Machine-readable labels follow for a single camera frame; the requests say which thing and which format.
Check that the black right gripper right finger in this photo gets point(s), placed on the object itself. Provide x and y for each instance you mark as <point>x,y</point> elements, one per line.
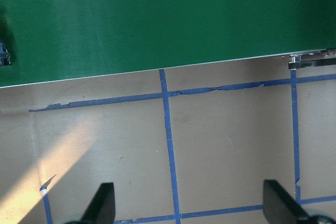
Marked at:
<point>279,207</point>

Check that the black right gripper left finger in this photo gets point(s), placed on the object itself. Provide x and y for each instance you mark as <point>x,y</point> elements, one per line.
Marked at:
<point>102,206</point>

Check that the yellow push button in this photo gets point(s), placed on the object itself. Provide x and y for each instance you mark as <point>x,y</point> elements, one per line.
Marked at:
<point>5,55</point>

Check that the green conveyor belt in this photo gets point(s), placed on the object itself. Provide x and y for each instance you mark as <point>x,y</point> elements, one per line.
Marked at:
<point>51,40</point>

